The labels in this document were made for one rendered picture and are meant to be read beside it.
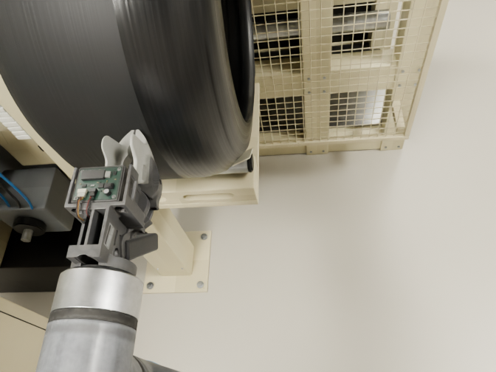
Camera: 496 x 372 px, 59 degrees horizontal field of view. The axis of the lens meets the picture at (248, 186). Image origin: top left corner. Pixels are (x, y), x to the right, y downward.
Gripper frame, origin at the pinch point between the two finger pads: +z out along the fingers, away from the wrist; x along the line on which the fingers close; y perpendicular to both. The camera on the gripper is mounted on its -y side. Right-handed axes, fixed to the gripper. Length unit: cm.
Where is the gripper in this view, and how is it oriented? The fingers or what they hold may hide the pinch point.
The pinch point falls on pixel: (136, 141)
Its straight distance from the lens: 62.8
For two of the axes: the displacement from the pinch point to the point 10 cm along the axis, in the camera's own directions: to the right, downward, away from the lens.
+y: -1.4, -5.0, -8.6
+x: -9.9, 0.5, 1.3
